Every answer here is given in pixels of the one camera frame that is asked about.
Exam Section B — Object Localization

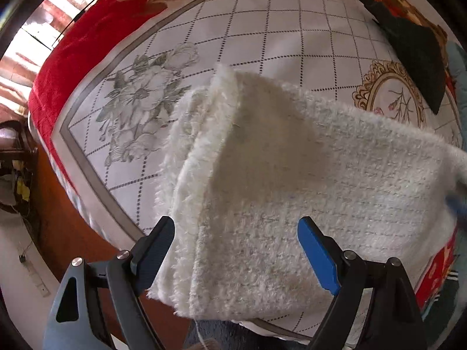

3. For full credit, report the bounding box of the blue quilt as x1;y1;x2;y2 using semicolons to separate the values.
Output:
446;41;467;151

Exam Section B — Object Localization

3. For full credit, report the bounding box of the black folded garment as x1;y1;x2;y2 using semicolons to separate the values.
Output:
358;0;446;115

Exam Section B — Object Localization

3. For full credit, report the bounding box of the white grid floral cloth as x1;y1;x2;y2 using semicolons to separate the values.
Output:
50;0;465;340

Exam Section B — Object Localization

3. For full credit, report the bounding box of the green striped garment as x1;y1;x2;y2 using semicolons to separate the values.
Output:
422;270;459;347

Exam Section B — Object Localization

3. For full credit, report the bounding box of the dark fuzzy robe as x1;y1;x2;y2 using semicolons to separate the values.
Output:
183;320;306;350

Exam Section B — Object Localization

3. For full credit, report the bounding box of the white tweed jacket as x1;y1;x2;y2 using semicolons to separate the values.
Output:
147;65;466;320

